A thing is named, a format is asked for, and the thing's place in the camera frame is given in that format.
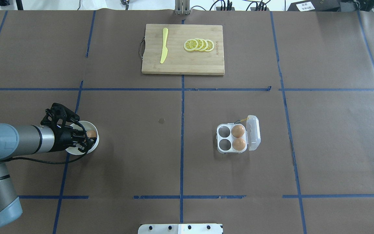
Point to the black electronics box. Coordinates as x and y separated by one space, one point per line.
315 5

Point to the aluminium frame post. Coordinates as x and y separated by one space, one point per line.
182 7

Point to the clear plastic egg box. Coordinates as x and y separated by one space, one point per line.
252 135

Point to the white ceramic bowl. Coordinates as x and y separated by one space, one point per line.
88 126

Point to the brown egg from bowl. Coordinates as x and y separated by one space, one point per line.
91 133

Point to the brown egg in box front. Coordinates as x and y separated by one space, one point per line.
239 144

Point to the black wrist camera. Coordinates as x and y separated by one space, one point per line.
58 115

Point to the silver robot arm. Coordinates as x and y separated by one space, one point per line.
16 141

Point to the brown egg in box rear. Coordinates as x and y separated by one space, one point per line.
238 130

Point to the wooden cutting board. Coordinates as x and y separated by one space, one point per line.
180 61

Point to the back lemon slice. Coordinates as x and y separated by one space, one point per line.
210 46

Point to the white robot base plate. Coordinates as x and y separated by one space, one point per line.
192 228

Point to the lemon slice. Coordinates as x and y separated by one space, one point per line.
204 45
191 45
210 46
199 44

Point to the yellow plastic knife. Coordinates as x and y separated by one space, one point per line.
164 51

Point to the front lemon slice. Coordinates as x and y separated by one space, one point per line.
191 45

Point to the brown egg in box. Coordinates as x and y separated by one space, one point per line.
238 130
239 144

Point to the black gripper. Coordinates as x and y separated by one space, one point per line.
56 138

